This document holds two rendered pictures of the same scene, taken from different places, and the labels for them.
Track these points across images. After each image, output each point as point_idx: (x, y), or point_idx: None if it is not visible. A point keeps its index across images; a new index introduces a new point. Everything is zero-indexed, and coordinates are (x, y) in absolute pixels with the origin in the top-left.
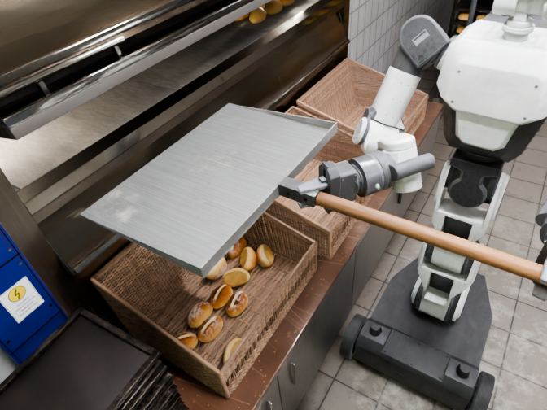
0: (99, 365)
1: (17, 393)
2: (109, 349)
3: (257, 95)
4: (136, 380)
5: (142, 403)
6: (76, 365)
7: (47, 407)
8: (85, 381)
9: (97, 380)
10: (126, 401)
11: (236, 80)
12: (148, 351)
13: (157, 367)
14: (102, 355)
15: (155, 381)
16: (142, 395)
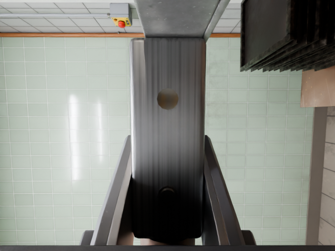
0: (272, 15)
1: (251, 4)
2: (282, 1)
3: None
4: (270, 51)
5: (298, 51)
6: (267, 3)
7: (251, 27)
8: (264, 23)
9: (266, 27)
10: (269, 56)
11: None
12: (286, 31)
13: (292, 46)
14: (277, 5)
15: (304, 46)
16: (284, 55)
